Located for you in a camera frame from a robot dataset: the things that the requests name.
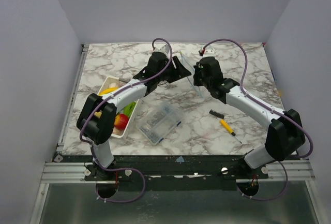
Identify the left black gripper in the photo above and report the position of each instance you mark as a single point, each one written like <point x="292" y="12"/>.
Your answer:
<point x="179" y="72"/>

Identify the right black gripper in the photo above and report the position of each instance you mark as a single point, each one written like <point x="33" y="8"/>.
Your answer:
<point x="197" y="74"/>

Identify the clear zip top bag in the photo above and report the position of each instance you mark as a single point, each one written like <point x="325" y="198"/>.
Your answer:
<point x="188" y="63"/>

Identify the green leafy vegetable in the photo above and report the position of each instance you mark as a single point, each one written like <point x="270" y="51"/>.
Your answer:
<point x="128" y="110"/>

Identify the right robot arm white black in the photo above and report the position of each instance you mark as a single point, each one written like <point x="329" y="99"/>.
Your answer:
<point x="283" y="127"/>

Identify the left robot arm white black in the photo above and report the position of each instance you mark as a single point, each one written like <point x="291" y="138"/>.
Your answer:
<point x="97" y="118"/>

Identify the black bit holder strip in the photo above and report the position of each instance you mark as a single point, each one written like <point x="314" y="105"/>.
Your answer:
<point x="216" y="114"/>

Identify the clear plastic screw box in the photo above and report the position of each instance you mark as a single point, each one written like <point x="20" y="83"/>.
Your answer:
<point x="160" y="122"/>

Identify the white perforated plastic basket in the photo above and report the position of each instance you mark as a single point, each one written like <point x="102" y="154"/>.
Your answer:
<point x="112" y="81"/>

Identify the yellow banana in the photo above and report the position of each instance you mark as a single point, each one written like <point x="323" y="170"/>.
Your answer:
<point x="108" y="90"/>

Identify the red yellow apple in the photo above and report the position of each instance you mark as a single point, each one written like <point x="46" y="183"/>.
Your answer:
<point x="121" y="121"/>

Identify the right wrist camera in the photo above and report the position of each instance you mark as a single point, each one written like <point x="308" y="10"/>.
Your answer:
<point x="206" y="52"/>

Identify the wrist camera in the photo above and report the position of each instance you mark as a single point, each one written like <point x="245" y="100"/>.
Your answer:
<point x="206" y="52"/>
<point x="164" y="49"/>

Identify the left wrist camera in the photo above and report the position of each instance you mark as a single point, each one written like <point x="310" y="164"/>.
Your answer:
<point x="164" y="49"/>

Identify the yellow handled screwdriver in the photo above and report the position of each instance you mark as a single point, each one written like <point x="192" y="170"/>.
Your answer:
<point x="229" y="129"/>

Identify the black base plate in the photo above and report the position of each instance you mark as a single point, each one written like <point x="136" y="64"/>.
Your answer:
<point x="139" y="182"/>

